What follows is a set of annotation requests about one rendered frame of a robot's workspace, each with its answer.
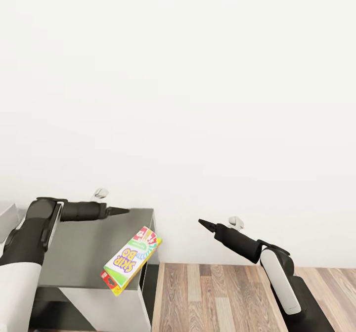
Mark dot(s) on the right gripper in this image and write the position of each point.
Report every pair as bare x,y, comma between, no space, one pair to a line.
230,238

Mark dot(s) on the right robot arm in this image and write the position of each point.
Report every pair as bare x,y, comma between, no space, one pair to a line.
298,307

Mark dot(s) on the board game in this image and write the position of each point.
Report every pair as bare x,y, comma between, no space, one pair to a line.
130,259

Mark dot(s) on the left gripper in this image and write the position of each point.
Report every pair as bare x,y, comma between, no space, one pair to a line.
92,211

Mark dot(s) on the desk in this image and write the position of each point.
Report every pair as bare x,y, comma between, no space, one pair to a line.
72,296

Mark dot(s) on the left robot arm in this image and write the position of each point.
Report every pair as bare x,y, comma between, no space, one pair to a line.
24,250

